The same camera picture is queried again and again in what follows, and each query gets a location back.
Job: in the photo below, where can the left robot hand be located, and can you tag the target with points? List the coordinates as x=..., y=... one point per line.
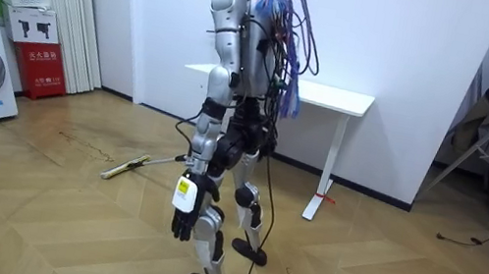
x=187, y=197

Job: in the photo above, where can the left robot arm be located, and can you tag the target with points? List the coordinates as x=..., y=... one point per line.
x=218, y=83

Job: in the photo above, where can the robot legs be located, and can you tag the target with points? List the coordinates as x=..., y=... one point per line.
x=210, y=236

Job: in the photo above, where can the flat mop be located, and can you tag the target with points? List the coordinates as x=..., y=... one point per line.
x=130, y=166

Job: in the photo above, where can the red tape strip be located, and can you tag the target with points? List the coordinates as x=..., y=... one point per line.
x=325, y=198

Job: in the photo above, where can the robot body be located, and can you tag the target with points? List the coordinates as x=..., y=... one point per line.
x=259, y=50

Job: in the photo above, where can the white desk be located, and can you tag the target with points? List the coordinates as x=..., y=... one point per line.
x=330, y=98

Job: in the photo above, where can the red fire equipment box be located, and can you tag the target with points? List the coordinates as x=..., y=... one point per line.
x=41, y=70

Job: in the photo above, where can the white folding partition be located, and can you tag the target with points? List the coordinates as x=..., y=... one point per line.
x=76, y=9

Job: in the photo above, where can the white cardboard box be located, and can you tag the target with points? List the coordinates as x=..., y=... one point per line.
x=31, y=26

